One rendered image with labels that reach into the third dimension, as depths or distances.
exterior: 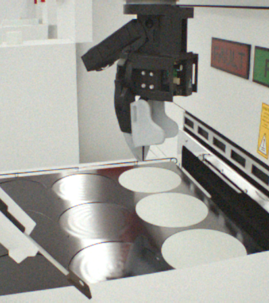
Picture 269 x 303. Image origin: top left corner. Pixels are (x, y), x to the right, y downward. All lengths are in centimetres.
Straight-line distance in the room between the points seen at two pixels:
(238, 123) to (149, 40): 18
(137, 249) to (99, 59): 25
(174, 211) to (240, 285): 26
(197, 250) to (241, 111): 21
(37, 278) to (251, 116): 34
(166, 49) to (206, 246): 24
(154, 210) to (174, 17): 26
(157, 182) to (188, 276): 34
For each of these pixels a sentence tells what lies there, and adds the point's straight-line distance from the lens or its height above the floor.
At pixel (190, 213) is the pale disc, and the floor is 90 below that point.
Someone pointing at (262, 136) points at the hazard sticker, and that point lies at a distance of 55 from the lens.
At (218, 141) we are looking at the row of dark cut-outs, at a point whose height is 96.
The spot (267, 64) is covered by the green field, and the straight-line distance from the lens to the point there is 53.
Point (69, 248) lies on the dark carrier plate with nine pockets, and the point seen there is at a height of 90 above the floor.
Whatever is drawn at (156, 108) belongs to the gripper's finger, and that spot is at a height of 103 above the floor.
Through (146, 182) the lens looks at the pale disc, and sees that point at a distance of 66.
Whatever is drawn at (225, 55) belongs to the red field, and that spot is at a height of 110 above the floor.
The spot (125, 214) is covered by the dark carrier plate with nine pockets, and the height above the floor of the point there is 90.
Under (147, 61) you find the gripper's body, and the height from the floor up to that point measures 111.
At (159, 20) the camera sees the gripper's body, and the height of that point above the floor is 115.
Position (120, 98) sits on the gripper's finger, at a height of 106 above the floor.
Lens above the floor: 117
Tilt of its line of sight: 20 degrees down
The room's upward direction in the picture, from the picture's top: straight up
